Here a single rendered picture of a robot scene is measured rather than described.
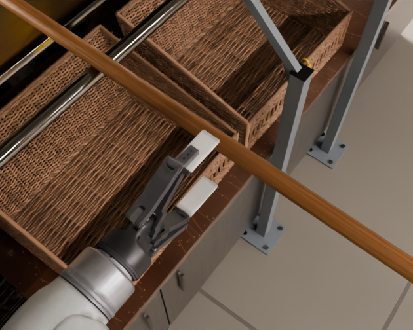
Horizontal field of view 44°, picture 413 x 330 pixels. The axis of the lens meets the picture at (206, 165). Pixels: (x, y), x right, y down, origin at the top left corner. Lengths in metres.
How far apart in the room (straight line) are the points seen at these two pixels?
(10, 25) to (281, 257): 1.26
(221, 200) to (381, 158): 1.03
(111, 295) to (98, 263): 0.04
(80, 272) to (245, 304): 1.30
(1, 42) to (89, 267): 0.73
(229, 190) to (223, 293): 0.59
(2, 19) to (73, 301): 0.78
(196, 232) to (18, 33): 0.67
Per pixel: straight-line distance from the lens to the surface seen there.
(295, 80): 1.22
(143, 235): 0.71
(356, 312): 2.00
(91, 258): 0.69
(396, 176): 2.27
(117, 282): 0.68
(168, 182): 0.67
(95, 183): 1.48
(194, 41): 1.76
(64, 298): 0.67
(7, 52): 1.30
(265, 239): 2.01
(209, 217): 1.41
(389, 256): 0.75
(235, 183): 1.46
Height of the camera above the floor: 1.86
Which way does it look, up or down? 60 degrees down
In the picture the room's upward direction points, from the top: straight up
